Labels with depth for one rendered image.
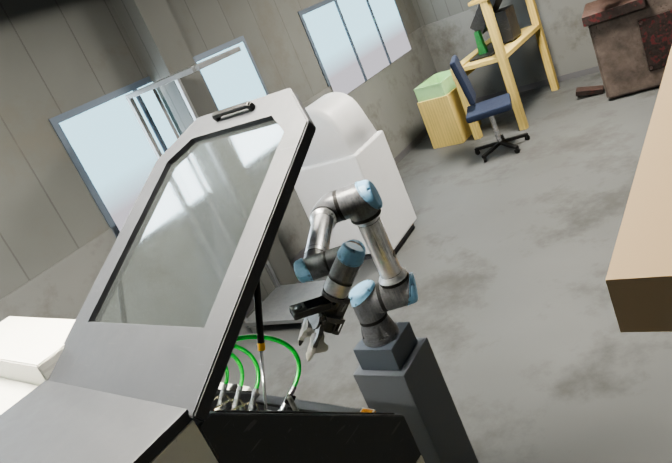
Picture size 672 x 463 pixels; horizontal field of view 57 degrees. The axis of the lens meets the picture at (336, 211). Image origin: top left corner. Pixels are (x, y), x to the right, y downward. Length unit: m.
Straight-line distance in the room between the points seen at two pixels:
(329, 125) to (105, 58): 1.78
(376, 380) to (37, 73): 3.24
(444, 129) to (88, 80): 4.37
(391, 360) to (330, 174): 2.94
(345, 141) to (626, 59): 3.50
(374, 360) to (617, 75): 5.47
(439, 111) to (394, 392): 5.50
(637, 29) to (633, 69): 0.42
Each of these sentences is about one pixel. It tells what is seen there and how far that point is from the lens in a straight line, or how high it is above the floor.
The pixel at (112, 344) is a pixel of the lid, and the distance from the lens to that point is 1.80.
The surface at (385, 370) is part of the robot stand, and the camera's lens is 2.48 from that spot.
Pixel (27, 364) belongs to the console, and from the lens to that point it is 2.08.
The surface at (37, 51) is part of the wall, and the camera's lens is 4.79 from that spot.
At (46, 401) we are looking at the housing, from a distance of 1.87.
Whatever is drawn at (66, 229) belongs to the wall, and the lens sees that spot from 4.58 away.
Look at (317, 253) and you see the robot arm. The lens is 1.87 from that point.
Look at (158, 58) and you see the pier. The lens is 5.09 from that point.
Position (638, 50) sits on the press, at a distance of 7.33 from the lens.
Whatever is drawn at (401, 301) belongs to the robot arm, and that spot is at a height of 1.05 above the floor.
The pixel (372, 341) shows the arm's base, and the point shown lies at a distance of 2.44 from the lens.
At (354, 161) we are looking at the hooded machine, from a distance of 5.00.
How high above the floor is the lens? 2.15
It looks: 18 degrees down
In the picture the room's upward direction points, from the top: 23 degrees counter-clockwise
